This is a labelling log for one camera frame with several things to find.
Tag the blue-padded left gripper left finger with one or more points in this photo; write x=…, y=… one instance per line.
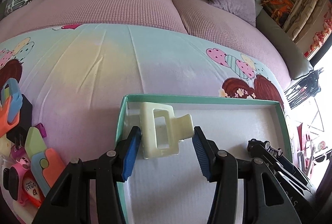
x=113, y=167

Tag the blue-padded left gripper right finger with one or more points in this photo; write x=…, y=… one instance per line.
x=220, y=167

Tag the cream plastic hair claw clip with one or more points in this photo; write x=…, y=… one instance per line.
x=161, y=129

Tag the green blue orange utility knife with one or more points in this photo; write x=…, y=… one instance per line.
x=45, y=163

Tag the black toy car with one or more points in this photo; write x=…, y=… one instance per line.
x=264, y=150

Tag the teal-rimmed white tray box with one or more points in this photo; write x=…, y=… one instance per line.
x=190, y=144

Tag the red white glue bottle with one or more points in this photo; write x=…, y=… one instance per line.
x=32, y=191

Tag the cartoon print table cloth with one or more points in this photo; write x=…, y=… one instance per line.
x=76, y=80

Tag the black power adapter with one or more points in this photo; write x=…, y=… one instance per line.
x=18, y=134

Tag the pink kids smartwatch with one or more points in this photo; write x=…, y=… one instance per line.
x=13, y=177

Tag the black metal rack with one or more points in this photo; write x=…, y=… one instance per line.
x=304, y=89

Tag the orange red decoration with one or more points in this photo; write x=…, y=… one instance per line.
x=278, y=10

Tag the grey sofa with pink cover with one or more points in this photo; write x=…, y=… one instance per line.
x=262, y=47

